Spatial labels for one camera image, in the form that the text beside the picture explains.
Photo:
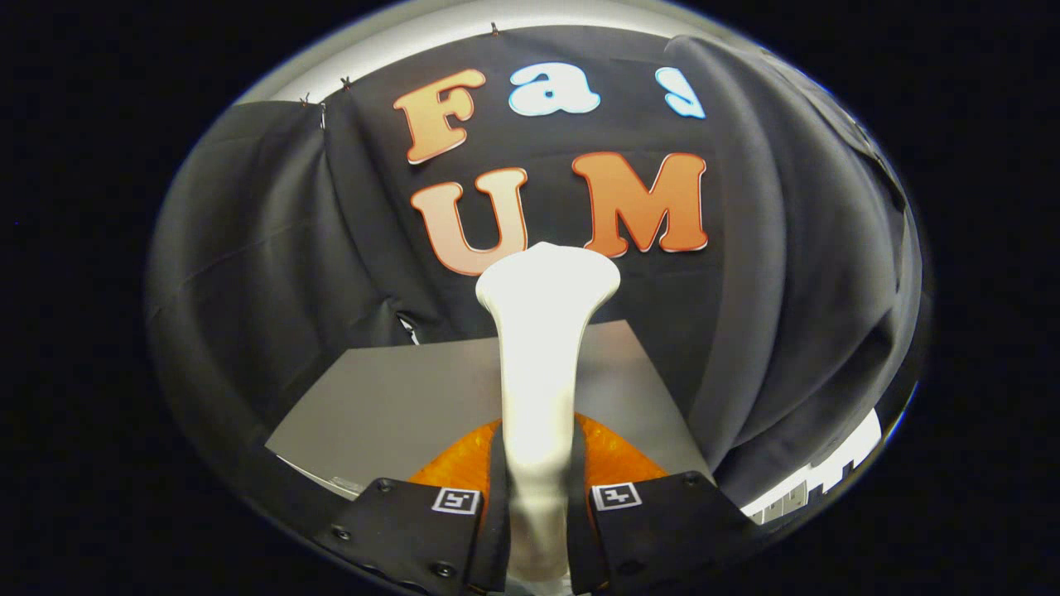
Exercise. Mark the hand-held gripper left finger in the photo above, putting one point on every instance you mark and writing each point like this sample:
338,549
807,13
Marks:
414,530

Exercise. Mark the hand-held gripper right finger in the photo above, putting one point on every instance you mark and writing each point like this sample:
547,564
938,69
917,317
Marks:
662,530

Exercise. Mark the white garment steamer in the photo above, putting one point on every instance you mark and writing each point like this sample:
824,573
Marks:
538,348

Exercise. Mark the grey drawer cabinet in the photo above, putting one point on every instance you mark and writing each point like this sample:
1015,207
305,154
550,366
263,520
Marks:
397,406

